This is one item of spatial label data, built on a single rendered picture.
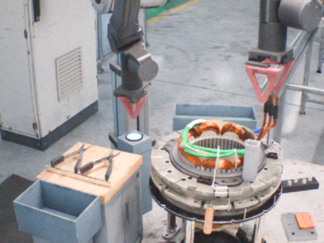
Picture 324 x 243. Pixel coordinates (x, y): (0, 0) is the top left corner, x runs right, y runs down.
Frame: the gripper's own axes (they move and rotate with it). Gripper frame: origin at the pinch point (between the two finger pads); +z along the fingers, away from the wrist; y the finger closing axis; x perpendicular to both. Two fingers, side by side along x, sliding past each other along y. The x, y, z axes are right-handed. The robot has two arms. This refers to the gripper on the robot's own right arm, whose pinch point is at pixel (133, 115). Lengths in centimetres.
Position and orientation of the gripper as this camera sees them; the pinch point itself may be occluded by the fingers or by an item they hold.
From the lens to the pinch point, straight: 132.9
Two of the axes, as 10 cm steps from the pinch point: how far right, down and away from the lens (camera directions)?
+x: -9.1, -1.9, 3.7
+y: 4.2, -4.6, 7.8
